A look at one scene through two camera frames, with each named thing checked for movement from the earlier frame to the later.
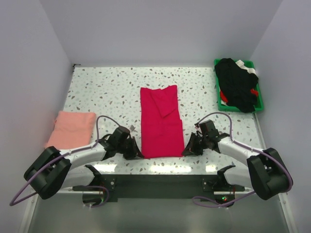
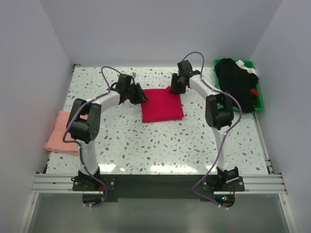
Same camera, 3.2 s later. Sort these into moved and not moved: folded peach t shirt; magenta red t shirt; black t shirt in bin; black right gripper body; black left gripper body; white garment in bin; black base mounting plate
Moved: magenta red t shirt; black left gripper body; black right gripper body
Not moved: black t shirt in bin; white garment in bin; black base mounting plate; folded peach t shirt
